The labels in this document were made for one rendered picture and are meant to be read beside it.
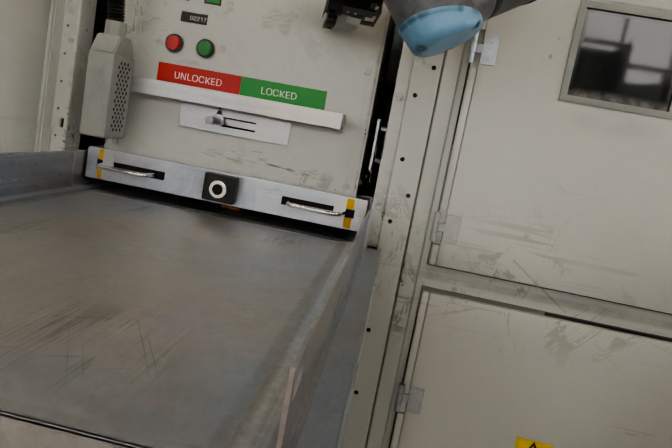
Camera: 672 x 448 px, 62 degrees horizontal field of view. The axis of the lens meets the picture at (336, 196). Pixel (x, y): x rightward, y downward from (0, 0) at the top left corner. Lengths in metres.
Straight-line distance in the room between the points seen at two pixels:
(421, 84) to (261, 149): 0.31
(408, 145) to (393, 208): 0.11
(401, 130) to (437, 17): 0.34
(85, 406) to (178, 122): 0.75
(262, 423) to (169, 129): 0.78
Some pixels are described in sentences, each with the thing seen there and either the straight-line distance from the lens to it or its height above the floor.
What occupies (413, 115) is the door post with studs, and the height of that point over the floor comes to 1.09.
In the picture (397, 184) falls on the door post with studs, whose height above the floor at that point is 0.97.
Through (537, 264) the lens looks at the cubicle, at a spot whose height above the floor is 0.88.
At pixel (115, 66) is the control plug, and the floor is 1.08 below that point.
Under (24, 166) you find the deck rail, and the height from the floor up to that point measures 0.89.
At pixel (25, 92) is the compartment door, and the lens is 1.16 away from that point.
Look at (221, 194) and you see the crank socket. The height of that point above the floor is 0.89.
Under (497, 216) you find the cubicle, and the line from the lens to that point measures 0.97.
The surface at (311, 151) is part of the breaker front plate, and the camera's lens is 1.03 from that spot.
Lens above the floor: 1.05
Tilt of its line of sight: 7 degrees down
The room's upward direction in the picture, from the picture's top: 10 degrees clockwise
